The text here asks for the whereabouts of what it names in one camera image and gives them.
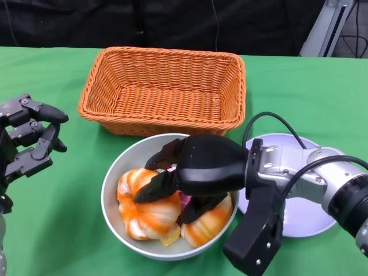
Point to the pale green bowl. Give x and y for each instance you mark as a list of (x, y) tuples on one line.
[(126, 161)]

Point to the green tablecloth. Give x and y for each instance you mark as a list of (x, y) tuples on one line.
[(287, 95)]

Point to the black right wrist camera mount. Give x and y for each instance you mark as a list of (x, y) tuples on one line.
[(256, 235)]

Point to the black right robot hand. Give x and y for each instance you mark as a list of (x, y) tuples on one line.
[(207, 166)]

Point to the grey metal stand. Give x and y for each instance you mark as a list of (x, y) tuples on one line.
[(330, 28)]

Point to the orange striped bread roll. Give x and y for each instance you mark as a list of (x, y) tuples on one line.
[(149, 215), (210, 227)]

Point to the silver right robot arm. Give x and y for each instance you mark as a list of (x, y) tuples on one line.
[(316, 172)]

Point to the lavender plate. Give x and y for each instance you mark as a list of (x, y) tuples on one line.
[(302, 218)]

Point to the black backdrop cloth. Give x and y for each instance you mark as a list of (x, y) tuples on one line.
[(86, 23)]

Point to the orange wicker basket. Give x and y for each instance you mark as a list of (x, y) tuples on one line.
[(172, 74)]

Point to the yellow cake slice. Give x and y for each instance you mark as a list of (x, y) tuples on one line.
[(169, 240)]

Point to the magenta layered cake slice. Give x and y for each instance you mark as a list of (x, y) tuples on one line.
[(184, 199)]

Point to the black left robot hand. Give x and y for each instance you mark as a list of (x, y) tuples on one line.
[(26, 161)]

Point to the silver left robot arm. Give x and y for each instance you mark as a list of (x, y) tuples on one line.
[(2, 244)]

